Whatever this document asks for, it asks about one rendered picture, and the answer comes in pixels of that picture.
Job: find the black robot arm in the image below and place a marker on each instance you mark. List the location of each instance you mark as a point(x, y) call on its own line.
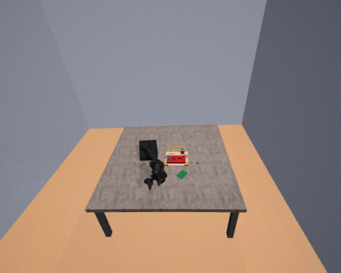
point(155, 163)

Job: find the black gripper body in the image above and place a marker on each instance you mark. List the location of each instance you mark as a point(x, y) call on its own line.
point(155, 173)

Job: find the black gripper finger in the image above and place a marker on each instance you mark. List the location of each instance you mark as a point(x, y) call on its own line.
point(159, 179)
point(149, 184)

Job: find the green flat rectangular mat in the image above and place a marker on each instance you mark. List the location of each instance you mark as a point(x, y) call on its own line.
point(182, 174)

